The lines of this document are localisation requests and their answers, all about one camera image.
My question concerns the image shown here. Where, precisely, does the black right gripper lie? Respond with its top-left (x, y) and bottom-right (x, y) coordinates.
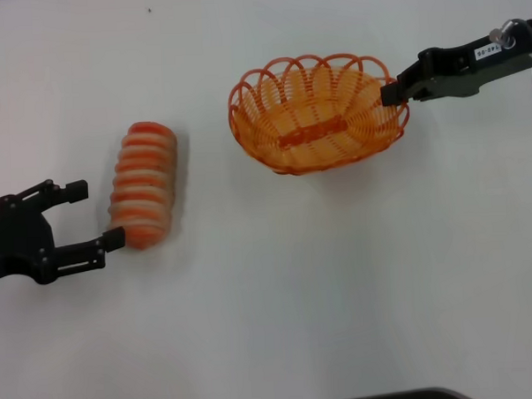
top-left (376, 19), bottom-right (532, 108)

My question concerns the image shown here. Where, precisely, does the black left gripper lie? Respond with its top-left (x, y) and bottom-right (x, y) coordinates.
top-left (0, 175), bottom-right (129, 287)

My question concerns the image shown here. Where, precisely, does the orange striped bread loaf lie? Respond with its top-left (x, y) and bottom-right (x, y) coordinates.
top-left (104, 119), bottom-right (184, 252)

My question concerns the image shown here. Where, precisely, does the orange woven plastic basket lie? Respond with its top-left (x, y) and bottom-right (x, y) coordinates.
top-left (225, 49), bottom-right (413, 179)

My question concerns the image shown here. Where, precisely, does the silver knob on right gripper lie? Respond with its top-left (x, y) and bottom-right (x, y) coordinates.
top-left (488, 17), bottom-right (522, 52)

